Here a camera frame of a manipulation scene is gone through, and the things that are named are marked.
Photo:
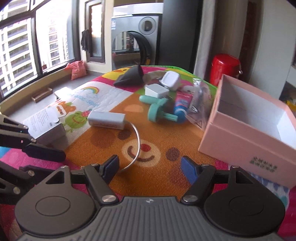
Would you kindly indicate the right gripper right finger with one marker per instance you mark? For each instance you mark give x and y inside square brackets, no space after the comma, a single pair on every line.
[201,179]

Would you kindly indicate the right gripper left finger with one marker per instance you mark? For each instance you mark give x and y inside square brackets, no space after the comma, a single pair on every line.
[98,178]

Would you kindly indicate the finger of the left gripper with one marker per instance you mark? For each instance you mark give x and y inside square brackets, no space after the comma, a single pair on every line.
[10,127]
[29,145]

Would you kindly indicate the white cube charger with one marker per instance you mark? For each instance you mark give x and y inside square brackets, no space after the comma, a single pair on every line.
[171,80]

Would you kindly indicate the white printed product box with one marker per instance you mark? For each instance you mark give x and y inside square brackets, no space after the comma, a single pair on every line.
[45,126]

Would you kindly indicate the white flat card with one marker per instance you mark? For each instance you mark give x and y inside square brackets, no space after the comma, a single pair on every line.
[63,92]

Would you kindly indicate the pink cardboard box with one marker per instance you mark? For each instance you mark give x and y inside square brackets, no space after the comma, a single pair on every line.
[249,128]

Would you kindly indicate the colourful cartoon play mat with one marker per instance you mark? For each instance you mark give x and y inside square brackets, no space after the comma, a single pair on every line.
[151,152]

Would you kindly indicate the clear plastic bag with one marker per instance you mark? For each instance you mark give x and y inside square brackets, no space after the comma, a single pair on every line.
[200,107]

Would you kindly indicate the teal plastic plunger toy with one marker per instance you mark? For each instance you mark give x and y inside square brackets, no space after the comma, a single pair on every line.
[156,110]

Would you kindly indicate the blue red tube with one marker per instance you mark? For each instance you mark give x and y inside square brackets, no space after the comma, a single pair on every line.
[182,103]

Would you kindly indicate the pink patterned bag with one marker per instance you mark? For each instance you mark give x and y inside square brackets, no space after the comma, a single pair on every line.
[77,69]

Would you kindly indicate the white rectangular power adapter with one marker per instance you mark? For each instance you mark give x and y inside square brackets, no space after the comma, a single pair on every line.
[156,90]

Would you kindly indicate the dark grey folded cloth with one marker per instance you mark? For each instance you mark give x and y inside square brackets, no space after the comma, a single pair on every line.
[132,77]

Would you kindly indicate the red cylindrical canister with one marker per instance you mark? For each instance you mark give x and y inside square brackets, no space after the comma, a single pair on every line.
[224,64]

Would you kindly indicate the black hanging cloth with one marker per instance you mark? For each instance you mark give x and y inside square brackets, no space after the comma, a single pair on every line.
[86,41]

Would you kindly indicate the grey washing machine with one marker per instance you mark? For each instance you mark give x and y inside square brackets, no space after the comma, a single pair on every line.
[135,34]

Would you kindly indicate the grey adapter with white cable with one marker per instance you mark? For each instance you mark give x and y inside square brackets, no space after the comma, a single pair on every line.
[115,121]

